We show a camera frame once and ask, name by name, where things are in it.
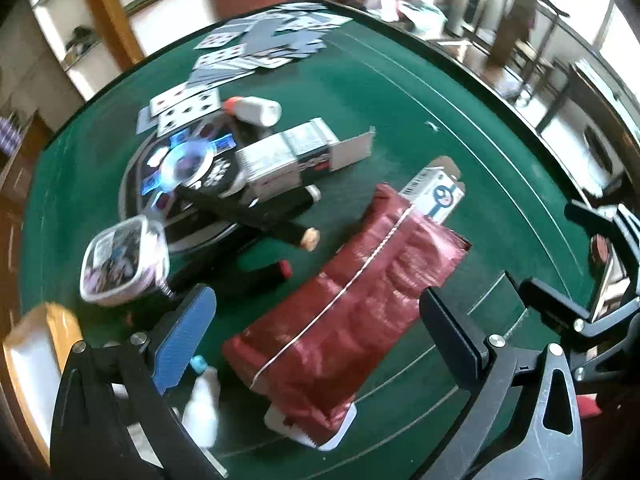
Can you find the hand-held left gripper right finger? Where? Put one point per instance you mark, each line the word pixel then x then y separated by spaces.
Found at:
pixel 450 335

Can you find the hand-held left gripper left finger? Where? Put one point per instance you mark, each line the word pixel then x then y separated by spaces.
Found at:
pixel 182 330

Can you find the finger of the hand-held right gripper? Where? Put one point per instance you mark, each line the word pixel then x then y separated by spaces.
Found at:
pixel 555 305
pixel 590 215

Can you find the small white bottle blue cap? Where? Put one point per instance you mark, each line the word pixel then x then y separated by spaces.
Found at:
pixel 204 400

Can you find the clear plastic lidded container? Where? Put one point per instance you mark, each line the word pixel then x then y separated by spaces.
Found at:
pixel 120 260

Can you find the dark red pouch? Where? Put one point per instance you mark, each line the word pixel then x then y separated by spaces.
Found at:
pixel 350 320

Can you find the yellow cardboard box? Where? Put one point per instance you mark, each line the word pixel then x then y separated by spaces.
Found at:
pixel 30 375

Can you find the white medicine box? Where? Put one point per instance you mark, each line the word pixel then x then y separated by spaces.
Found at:
pixel 285 160

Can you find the white bottle orange cap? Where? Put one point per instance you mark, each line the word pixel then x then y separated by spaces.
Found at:
pixel 255 110

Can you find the dark wooden side table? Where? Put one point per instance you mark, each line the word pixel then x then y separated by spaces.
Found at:
pixel 590 90

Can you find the black marker beige cap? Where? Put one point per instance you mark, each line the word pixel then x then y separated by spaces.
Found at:
pixel 250 217

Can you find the white paper scrap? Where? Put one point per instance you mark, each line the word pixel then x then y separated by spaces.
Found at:
pixel 431 125

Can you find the dark wooden chair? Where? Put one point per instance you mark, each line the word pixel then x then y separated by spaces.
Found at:
pixel 522 10

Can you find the purple stack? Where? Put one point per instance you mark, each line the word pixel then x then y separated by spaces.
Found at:
pixel 7 130

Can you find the pile of plastic bags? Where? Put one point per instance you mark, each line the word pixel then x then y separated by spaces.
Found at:
pixel 415 5

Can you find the scattered playing cards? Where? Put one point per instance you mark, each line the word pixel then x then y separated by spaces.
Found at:
pixel 260 35

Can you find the white wall shelf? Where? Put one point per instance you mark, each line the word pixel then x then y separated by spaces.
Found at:
pixel 50 25

